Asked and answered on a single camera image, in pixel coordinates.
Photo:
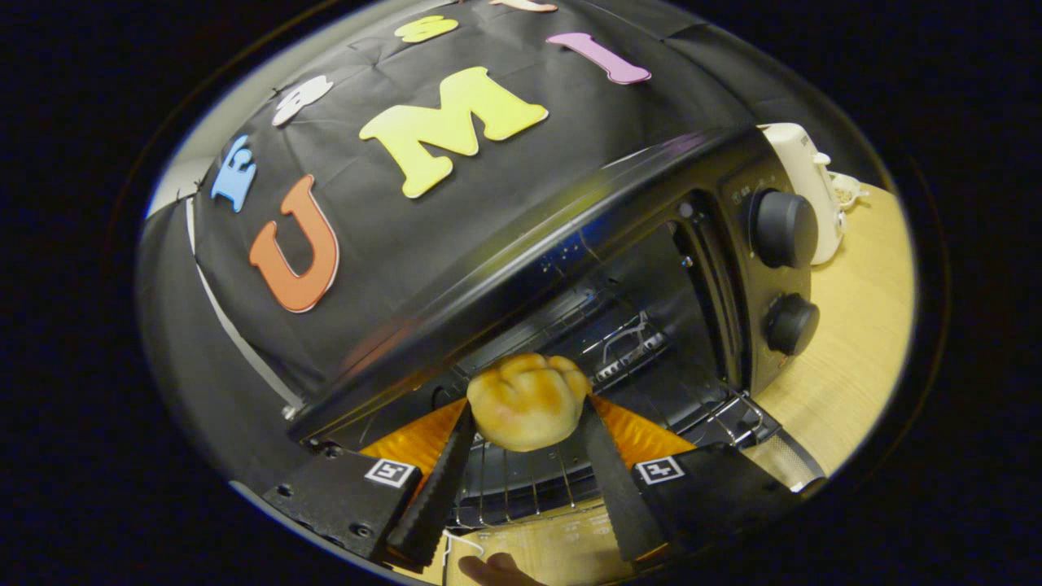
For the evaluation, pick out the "golden bread bun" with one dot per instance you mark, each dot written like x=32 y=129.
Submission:
x=529 y=403

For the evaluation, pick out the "small white divided dish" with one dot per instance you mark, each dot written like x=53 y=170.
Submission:
x=851 y=189

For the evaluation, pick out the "white bread toaster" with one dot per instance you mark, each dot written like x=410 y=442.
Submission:
x=806 y=163

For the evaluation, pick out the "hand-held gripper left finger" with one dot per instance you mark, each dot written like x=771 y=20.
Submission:
x=440 y=496

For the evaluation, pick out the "black toaster oven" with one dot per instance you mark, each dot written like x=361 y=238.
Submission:
x=521 y=268

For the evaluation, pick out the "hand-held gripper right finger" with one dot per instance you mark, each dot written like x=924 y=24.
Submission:
x=619 y=496

